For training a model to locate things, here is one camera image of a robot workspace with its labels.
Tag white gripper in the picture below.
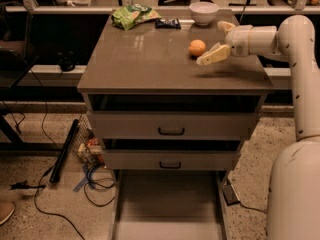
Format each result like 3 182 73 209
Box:
196 21 253 66

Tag drawer with handle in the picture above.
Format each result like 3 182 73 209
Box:
87 111 258 140
102 150 240 171

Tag wire basket with items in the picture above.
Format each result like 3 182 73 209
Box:
71 114 104 164

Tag white bowl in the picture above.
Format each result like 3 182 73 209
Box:
189 2 219 26

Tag top drawer with handle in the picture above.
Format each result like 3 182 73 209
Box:
87 111 258 140

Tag dark blue snack packet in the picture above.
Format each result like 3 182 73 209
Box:
155 19 181 29

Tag green snack bag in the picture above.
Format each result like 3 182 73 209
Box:
111 4 161 30

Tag grey drawer cabinet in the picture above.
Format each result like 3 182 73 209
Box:
77 8 275 172

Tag black bar on floor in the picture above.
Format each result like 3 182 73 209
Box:
49 119 79 184

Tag dark chair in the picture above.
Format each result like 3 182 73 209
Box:
0 2 39 89

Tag middle drawer with handle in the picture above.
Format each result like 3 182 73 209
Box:
102 150 240 171

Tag black power adapter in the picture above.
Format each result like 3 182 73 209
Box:
222 185 240 206

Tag blue coiled cable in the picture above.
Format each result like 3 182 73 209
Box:
83 163 117 208

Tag open bottom drawer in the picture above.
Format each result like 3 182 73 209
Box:
109 170 229 240

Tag brown shoe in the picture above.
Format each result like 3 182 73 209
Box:
0 201 15 225

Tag orange fruit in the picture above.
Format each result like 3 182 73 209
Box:
188 40 206 57

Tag black headphones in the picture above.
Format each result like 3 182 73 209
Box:
57 51 77 72

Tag black floor cable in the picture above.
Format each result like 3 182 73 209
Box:
9 67 87 240

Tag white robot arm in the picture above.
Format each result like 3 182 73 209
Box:
197 15 320 240

